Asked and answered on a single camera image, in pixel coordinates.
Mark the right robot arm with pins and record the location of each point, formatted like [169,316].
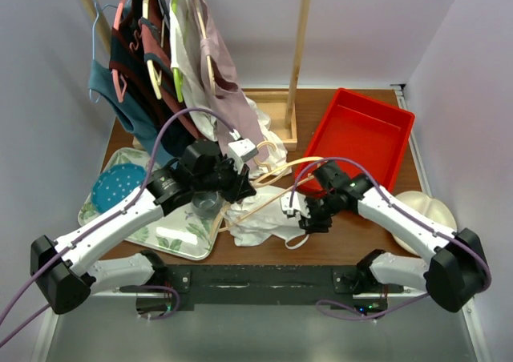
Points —
[450,266]

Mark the white tank top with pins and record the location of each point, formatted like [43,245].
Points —
[256,219]

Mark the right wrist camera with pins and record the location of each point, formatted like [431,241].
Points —
[294,203]

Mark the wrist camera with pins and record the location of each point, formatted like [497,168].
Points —
[294,203]
[241,151]

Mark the blue polka dot plate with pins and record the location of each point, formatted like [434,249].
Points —
[114,184]

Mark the green hanger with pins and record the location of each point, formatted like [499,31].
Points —
[177,76]

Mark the cream divided plate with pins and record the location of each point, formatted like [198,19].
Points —
[429,207]

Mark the pink hanger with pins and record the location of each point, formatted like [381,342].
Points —
[126,49]

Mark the mauve tank top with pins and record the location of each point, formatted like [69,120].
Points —
[229,100]

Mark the wooden hanger under mauve top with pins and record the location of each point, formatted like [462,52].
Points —
[203,33]

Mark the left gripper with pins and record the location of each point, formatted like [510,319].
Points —
[240,187]

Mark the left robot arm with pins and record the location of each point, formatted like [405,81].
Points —
[69,269]

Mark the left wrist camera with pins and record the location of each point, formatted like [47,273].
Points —
[241,151]

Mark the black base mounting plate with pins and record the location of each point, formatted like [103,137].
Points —
[256,285]

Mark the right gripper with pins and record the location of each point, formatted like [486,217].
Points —
[313,224]

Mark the wooden hanger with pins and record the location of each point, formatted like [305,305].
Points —
[273,173]
[203,33]

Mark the cream plastic hanger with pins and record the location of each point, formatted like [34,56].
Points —
[152,27]

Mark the wooden clothes rack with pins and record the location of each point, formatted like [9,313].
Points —
[280,104]

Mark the white hanging garment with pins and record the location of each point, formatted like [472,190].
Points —
[185,52]

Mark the light blue wire hanger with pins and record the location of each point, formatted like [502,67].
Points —
[95,65]

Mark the floral serving tray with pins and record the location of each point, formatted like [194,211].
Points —
[182,233]

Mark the teal tank top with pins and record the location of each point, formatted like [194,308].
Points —
[136,121]

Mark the red plastic bin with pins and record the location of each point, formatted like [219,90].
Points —
[367,126]

